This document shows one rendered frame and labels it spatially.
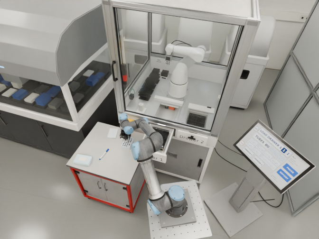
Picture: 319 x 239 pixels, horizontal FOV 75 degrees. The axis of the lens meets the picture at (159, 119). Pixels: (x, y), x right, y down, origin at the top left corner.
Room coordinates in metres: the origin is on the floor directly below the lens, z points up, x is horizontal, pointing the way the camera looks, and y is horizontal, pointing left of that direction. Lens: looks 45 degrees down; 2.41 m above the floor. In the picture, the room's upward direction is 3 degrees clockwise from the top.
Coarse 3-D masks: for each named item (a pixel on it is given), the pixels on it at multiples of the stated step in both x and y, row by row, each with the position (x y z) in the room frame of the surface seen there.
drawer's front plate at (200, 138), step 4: (180, 132) 1.34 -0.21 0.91; (184, 132) 1.33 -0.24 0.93; (188, 132) 1.33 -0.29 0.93; (180, 136) 1.34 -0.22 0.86; (184, 136) 1.33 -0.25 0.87; (188, 136) 1.32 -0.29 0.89; (196, 136) 1.30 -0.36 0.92; (200, 136) 1.29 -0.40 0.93; (204, 136) 1.29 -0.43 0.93; (188, 140) 1.31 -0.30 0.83; (192, 140) 1.30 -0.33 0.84; (196, 140) 1.29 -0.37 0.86; (200, 140) 1.28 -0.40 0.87; (204, 140) 1.28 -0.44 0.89; (204, 144) 1.27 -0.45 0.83
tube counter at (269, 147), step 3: (267, 144) 1.07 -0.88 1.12; (267, 147) 1.05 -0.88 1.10; (270, 147) 1.04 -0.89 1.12; (270, 150) 1.02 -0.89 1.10; (273, 150) 1.02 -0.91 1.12; (276, 150) 1.01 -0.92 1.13; (273, 153) 1.00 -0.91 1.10; (276, 153) 0.99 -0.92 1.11; (279, 153) 0.98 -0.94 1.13; (276, 156) 0.97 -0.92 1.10; (279, 156) 0.96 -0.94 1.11; (282, 156) 0.95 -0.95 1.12; (279, 159) 0.94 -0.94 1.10; (282, 159) 0.94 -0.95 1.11; (285, 159) 0.93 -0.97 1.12; (282, 162) 0.92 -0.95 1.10
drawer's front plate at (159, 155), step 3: (153, 153) 1.07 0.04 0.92; (156, 153) 1.07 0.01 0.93; (159, 153) 1.07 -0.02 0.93; (153, 156) 1.07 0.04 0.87; (156, 156) 1.07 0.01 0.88; (159, 156) 1.06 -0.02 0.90; (162, 156) 1.05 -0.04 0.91; (165, 156) 1.04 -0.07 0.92; (153, 159) 1.07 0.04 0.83; (156, 159) 1.07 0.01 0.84; (159, 159) 1.06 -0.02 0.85; (162, 159) 1.05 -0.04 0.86; (165, 159) 1.04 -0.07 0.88; (162, 162) 1.05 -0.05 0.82; (165, 162) 1.04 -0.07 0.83
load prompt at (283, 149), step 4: (260, 132) 1.18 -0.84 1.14; (264, 132) 1.16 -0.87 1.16; (264, 136) 1.14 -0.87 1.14; (268, 136) 1.12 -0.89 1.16; (272, 136) 1.11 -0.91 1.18; (268, 140) 1.10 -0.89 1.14; (272, 140) 1.08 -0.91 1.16; (276, 140) 1.07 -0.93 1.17; (272, 144) 1.06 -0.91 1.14; (276, 144) 1.05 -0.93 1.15; (280, 144) 1.04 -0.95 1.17; (280, 148) 1.01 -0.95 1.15; (284, 148) 1.00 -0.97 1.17; (284, 152) 0.98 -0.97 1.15; (288, 152) 0.97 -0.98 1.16; (288, 156) 0.94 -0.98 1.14
